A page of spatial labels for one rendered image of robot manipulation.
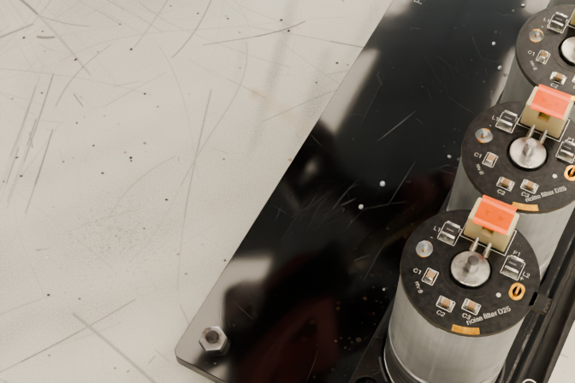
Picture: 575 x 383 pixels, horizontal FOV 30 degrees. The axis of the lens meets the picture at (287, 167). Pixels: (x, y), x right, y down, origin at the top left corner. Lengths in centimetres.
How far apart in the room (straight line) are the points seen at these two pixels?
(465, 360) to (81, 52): 15
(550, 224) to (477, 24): 10
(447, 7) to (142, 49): 8
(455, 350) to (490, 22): 12
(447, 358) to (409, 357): 1
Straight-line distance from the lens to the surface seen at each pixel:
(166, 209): 27
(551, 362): 19
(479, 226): 20
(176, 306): 26
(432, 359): 21
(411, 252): 20
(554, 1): 25
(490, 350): 20
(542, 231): 21
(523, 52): 23
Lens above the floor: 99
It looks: 58 degrees down
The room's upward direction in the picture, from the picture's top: straight up
